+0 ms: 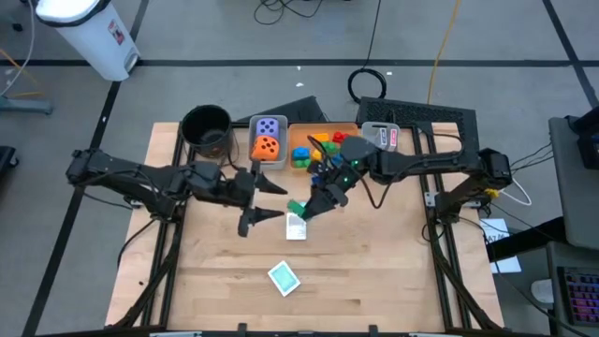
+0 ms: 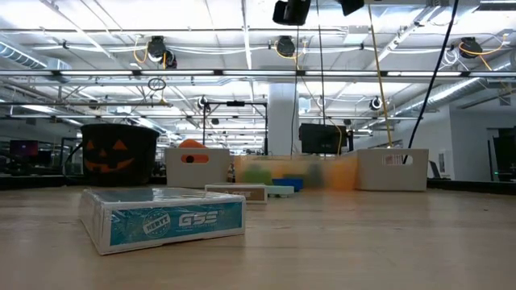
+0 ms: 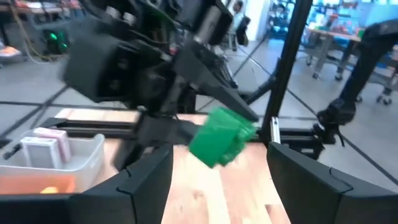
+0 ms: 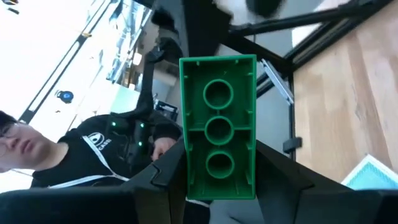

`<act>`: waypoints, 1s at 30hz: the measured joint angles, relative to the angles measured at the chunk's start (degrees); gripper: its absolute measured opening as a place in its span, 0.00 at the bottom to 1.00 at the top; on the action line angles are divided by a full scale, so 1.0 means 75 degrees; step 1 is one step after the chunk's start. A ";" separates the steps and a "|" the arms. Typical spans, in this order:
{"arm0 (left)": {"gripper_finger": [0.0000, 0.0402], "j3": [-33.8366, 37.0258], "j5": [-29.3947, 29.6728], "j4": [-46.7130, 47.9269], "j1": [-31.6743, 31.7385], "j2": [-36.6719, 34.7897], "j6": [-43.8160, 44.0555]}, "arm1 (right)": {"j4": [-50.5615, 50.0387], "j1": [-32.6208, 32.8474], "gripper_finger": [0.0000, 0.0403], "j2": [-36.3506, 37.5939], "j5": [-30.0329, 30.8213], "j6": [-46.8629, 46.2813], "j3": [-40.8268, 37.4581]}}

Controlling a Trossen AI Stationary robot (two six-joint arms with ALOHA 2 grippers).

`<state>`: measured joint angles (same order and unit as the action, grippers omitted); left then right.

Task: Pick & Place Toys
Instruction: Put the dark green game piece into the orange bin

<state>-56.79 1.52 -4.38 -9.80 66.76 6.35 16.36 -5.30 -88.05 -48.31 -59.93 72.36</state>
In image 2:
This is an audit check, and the grey eye-print card deck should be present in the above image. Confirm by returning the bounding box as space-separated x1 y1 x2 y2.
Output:
204 183 268 205

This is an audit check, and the black computer monitor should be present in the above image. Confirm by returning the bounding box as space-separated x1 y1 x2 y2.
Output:
298 122 348 156

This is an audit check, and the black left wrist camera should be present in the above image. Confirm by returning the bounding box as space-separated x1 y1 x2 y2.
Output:
273 0 312 27

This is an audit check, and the thick black hanging cable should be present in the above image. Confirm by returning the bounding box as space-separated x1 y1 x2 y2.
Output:
402 0 460 164

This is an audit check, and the white building column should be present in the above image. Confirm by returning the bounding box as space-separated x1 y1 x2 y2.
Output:
267 82 300 157

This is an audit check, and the Nertz playing card deck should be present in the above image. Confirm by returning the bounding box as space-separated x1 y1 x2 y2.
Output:
78 187 248 255

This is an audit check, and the orange translucent bin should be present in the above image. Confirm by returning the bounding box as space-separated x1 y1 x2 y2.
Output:
233 155 359 191

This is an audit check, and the small dark blue toy brick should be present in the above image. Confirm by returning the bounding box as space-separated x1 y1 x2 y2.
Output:
272 177 304 193

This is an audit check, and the black pumpkin-face bucket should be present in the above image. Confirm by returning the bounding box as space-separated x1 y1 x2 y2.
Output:
79 122 161 187

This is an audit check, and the thin black hanging cable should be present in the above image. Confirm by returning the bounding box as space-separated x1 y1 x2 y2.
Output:
315 0 327 126

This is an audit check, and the long ceiling light strip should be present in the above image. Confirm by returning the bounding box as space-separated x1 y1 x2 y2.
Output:
0 68 516 79

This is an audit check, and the black background rig frame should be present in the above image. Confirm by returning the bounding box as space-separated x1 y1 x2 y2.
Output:
202 100 270 157

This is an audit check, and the white plastic bin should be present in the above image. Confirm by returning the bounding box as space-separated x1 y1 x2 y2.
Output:
164 147 232 189
354 147 429 193

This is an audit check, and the silver ceiling duct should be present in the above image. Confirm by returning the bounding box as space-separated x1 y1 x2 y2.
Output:
0 39 72 72

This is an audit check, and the orange foam die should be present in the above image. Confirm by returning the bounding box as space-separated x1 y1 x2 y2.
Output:
178 139 210 164

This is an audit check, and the light cyan toy brick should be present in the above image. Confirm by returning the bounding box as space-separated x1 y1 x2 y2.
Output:
265 184 295 198

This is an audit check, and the small background monitor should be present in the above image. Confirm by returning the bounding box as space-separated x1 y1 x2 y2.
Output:
10 139 40 158

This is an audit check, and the yellow hanging cable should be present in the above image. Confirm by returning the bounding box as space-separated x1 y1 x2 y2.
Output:
367 0 394 149

